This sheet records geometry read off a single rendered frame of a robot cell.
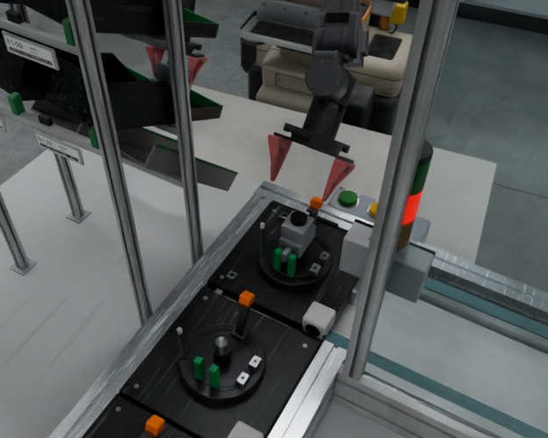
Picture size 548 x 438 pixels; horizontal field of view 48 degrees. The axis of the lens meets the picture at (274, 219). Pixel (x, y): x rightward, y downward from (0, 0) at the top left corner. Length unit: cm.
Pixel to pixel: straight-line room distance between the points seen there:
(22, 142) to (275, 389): 235
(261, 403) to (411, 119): 53
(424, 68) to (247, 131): 105
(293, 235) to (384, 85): 108
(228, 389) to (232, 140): 79
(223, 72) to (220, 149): 189
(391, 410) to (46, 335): 65
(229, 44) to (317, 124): 273
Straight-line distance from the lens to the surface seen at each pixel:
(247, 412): 100
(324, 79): 93
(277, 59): 185
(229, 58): 357
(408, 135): 68
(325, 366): 106
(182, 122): 101
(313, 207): 114
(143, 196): 147
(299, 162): 154
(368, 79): 207
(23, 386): 122
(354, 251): 86
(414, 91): 65
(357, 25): 102
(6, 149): 313
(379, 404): 107
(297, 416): 102
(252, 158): 155
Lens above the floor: 186
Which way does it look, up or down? 46 degrees down
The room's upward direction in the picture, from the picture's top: 2 degrees clockwise
